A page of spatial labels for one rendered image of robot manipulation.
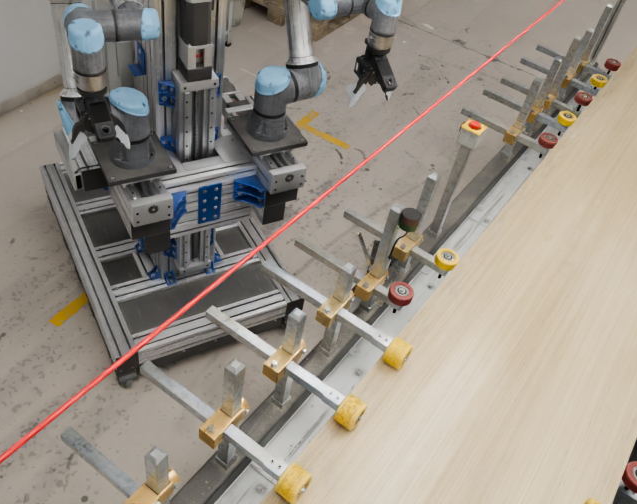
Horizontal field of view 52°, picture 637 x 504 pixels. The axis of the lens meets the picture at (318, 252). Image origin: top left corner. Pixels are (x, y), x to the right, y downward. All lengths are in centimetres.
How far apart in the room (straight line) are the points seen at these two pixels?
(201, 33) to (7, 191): 192
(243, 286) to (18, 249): 115
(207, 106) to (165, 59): 21
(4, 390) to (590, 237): 237
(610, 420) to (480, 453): 43
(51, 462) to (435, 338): 154
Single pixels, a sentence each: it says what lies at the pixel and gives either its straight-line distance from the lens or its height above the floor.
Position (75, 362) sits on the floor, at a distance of 298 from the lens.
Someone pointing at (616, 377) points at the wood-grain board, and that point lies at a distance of 220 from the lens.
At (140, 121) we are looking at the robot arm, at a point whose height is 121.
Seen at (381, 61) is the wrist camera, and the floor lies 148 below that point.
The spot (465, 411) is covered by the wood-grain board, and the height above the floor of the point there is 90.
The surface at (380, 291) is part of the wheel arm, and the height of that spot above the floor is 86.
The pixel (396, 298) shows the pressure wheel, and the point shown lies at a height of 90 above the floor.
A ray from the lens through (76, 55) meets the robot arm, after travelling 163.
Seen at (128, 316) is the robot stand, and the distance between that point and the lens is 283.
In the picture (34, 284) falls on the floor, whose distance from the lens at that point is 329.
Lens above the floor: 241
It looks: 45 degrees down
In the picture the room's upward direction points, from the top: 12 degrees clockwise
